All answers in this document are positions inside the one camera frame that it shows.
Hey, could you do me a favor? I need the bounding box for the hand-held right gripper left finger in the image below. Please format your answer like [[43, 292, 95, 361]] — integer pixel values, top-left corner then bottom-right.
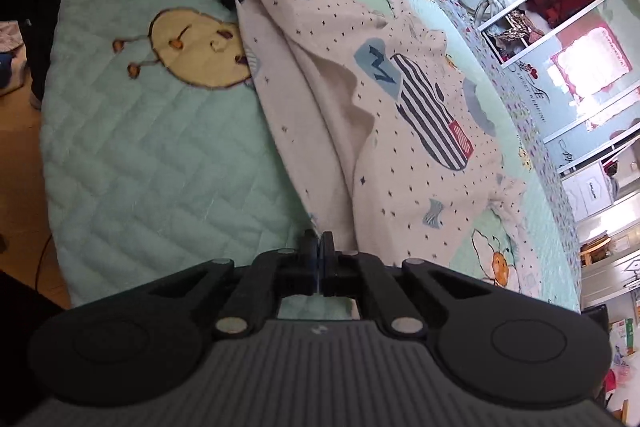
[[147, 231, 319, 339]]

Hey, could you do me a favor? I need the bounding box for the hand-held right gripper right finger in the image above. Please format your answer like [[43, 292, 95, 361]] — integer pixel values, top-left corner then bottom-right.
[[319, 231, 496, 340]]

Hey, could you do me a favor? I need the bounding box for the white star print sweatshirt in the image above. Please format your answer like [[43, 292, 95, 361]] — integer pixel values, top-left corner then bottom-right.
[[235, 0, 531, 258]]

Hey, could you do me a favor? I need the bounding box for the pile of clothes on shelf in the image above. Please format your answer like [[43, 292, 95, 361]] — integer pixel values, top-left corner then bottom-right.
[[482, 9, 546, 62]]

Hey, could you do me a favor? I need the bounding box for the mint bee print bedspread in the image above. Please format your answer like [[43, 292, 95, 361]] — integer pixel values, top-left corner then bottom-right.
[[40, 0, 583, 313]]

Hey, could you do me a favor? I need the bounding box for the person's black clothed leg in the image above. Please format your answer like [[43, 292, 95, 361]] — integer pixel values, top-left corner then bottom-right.
[[17, 0, 98, 110]]

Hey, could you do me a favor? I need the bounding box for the heart print bed sheet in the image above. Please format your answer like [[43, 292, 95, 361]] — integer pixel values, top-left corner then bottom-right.
[[400, 0, 583, 308]]

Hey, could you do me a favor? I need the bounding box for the pale blue sliding door wardrobe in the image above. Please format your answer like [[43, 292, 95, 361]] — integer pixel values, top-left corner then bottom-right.
[[440, 0, 640, 172]]

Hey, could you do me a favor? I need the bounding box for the white drawer cabinet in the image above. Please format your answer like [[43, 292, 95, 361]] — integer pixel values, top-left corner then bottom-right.
[[560, 159, 618, 225]]

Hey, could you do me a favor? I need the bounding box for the wooden stool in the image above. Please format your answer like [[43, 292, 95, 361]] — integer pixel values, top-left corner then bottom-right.
[[580, 236, 613, 267]]

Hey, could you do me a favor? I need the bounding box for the green white box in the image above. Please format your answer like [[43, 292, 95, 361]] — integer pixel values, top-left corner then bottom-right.
[[609, 317, 636, 355]]

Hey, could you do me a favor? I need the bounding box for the small pink bordered poster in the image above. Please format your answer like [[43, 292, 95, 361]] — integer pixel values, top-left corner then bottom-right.
[[582, 87, 640, 132]]

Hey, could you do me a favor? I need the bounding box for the large pink bordered poster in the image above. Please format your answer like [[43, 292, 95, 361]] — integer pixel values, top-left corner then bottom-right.
[[550, 21, 633, 105]]

